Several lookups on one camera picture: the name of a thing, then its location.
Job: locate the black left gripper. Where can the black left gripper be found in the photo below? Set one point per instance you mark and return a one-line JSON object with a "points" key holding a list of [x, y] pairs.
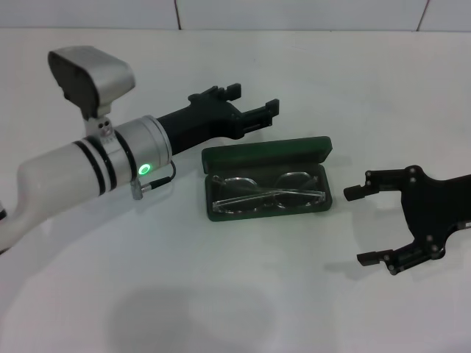
{"points": [[198, 121]]}

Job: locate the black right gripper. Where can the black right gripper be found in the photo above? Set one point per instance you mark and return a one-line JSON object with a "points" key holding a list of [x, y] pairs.
{"points": [[434, 209]]}

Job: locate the green glasses case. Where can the green glasses case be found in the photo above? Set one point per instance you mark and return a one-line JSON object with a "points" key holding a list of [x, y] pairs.
{"points": [[265, 154]]}

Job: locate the clear white glasses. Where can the clear white glasses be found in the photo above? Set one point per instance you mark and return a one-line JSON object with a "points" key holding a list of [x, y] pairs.
{"points": [[265, 195]]}

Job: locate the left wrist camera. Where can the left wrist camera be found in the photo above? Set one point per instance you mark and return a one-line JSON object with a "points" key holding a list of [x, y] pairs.
{"points": [[92, 81]]}

